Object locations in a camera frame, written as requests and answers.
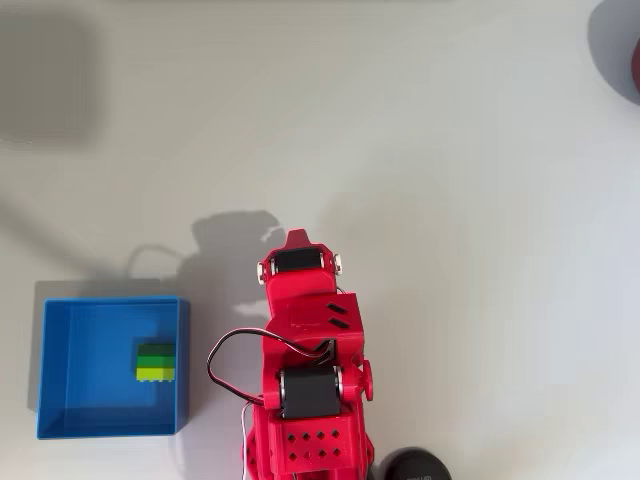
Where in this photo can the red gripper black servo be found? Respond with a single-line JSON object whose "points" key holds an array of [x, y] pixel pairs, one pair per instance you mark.
{"points": [[299, 286]]}

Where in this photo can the green lego brick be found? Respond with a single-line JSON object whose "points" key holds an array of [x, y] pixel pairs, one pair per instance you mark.
{"points": [[155, 362]]}

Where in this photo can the red robot arm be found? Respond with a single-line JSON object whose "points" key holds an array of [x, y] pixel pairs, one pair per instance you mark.
{"points": [[315, 310]]}

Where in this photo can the blue plastic box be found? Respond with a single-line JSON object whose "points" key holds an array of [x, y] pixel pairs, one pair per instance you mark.
{"points": [[95, 360]]}

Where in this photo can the black round object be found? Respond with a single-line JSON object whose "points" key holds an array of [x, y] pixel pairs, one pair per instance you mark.
{"points": [[415, 465]]}

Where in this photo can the dark red round object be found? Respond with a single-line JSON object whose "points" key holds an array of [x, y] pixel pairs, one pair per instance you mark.
{"points": [[636, 67]]}

